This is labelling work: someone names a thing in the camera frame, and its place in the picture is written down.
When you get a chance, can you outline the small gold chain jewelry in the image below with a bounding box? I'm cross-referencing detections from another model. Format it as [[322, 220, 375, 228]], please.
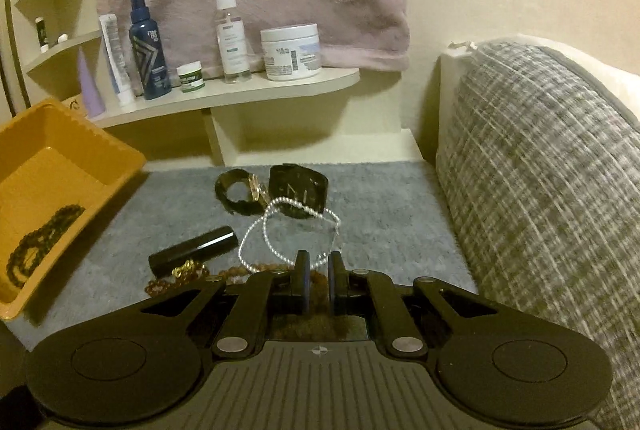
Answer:
[[171, 259, 201, 280]]

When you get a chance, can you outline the large white cream jar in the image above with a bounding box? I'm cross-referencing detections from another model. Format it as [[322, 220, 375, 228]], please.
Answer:
[[260, 24, 321, 81]]

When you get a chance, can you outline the white pearl necklace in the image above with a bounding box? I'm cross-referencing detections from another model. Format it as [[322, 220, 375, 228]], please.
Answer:
[[237, 196, 343, 269]]

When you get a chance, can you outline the black square watch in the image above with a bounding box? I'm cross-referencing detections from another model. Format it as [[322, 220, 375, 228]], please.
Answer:
[[268, 164, 329, 213]]

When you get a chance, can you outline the upright black white tube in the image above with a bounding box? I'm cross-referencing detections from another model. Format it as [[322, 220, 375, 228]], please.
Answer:
[[35, 16, 50, 53]]

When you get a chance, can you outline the clear spray bottle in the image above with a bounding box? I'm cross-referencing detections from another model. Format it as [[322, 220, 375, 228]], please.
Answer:
[[215, 0, 250, 82]]

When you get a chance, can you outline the lilac cosmetic tube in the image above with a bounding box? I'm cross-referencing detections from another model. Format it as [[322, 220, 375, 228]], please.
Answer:
[[76, 48, 105, 118]]

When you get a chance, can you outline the grey fluffy mat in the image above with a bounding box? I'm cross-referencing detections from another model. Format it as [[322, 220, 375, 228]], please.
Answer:
[[6, 162, 477, 350]]

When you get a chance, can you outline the dark blue spray bottle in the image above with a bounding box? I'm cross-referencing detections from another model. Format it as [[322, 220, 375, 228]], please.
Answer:
[[129, 0, 171, 101]]

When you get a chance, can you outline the black cylindrical case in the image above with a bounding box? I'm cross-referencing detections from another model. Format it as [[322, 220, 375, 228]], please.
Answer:
[[149, 226, 239, 278]]

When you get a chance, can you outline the grey plaid pillow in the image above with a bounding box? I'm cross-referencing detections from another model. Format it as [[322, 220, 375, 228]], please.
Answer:
[[436, 41, 639, 429]]

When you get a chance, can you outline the orange plastic tray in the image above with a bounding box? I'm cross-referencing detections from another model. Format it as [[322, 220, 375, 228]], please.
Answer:
[[1, 98, 145, 320]]

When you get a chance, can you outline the small cardboard box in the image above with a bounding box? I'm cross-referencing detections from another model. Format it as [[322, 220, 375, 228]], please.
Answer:
[[62, 94, 88, 117]]

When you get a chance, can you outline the cream corner shelf unit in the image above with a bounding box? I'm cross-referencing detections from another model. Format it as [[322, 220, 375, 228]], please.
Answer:
[[6, 0, 422, 170]]

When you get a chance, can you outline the white blue cream tube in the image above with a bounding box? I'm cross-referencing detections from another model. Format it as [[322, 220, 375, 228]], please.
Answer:
[[99, 13, 136, 106]]

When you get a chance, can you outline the small green white jar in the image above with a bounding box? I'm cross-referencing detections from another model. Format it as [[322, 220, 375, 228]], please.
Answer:
[[177, 60, 205, 93]]

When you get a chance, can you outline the brown wooden bead necklace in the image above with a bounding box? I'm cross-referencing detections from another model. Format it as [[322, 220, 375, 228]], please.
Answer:
[[144, 261, 329, 298]]

